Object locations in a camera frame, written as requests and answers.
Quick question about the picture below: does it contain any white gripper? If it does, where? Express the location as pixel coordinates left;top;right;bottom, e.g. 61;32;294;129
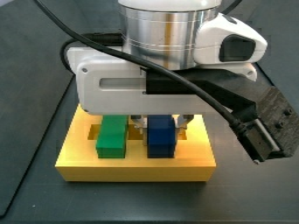
67;47;213;145

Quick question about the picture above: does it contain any blue rectangular bar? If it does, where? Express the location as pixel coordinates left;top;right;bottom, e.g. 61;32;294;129
147;115;176;158

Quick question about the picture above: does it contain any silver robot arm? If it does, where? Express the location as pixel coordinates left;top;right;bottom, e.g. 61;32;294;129
67;0;267;116

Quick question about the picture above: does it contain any yellow slotted board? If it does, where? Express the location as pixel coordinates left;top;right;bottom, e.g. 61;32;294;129
55;108;216;182

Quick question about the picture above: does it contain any green rectangular bar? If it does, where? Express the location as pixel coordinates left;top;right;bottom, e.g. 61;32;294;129
96;115;128;158

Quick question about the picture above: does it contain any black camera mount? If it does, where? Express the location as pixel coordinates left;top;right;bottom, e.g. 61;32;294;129
144;68;299;163

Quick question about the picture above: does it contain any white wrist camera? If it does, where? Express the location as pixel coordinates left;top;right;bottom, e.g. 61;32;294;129
192;13;267;65

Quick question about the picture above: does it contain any black cable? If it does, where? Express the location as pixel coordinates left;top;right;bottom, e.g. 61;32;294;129
32;0;262;165

